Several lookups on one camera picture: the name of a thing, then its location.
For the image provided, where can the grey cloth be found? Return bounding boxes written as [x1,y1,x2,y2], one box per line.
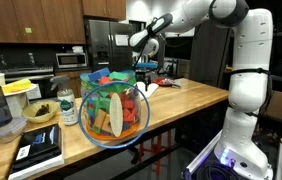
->
[167,79,182,90]

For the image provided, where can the clear bag of foam blocks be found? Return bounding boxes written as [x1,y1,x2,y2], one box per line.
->
[78,67,151,150]

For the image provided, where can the blue plush block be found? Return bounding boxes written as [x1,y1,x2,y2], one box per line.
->
[88,67,112,83]

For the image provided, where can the white towel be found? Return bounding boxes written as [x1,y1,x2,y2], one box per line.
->
[135,81,160,100]

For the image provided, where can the stainless steel oven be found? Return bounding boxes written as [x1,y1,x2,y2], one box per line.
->
[0,64,57,101]

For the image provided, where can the red plate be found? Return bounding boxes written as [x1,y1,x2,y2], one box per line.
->
[153,77,176,88]

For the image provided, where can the white spray bottle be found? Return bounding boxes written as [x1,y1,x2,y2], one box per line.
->
[50,75,79,127]

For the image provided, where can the white paper sheet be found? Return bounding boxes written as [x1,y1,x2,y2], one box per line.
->
[114,34,129,47]

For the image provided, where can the red-legged wooden stool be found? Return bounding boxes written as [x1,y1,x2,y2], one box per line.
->
[136,129,174,165]

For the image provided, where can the black box on white book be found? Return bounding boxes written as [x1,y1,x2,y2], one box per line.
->
[8,123,65,180]

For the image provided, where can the yellow bowl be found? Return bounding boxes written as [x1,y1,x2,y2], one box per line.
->
[22,99,61,124]

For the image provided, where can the white stack on microwave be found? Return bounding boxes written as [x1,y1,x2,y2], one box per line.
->
[71,45,85,54]

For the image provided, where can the wooden upper cabinets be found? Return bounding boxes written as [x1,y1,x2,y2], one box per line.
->
[0,0,127,44]

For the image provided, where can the stainless steel refrigerator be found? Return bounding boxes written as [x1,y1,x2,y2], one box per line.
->
[84,18,135,73]

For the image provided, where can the silver microwave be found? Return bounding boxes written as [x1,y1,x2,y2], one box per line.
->
[55,52,89,70]

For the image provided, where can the yellow sponge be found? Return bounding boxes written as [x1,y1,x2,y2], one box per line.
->
[1,78,33,95]

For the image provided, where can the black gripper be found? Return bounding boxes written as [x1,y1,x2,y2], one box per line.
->
[135,68,159,92]

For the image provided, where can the black cable bundle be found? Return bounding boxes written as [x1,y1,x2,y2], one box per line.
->
[197,159,243,180]

